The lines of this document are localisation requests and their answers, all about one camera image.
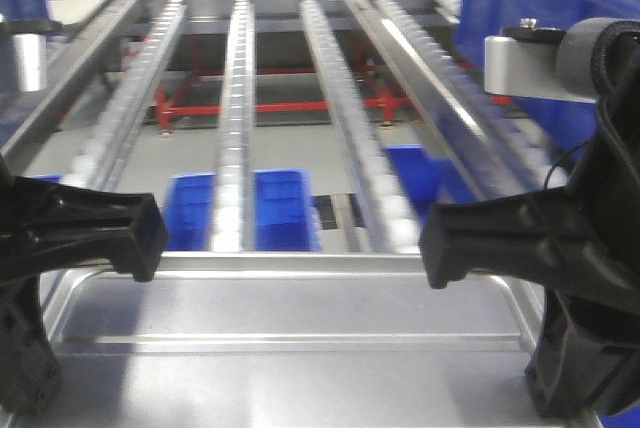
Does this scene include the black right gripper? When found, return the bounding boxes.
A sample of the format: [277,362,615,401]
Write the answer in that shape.
[419,77,639,417]

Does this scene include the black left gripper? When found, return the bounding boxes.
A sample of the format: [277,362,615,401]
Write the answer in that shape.
[1,166,168,414]

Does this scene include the small silver metal tray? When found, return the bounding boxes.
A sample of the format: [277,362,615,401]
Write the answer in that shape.
[9,251,606,428]

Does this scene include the grey roller track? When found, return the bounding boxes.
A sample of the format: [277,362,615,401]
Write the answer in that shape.
[61,0,186,191]
[209,0,256,253]
[300,0,420,254]

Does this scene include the blue bin below rollers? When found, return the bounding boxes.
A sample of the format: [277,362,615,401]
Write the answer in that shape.
[162,168,320,252]

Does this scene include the stacked blue plastic crates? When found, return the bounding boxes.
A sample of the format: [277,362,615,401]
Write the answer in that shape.
[449,0,640,159]

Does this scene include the steel divider rail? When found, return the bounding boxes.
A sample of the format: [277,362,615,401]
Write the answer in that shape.
[342,0,517,200]

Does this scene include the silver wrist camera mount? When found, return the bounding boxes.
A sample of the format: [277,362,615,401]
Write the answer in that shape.
[484,17,639,103]

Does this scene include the steel side rail left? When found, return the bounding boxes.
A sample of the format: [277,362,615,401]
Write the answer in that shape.
[1,0,143,171]

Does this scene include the red metal frame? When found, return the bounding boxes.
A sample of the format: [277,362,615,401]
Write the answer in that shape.
[122,42,511,137]

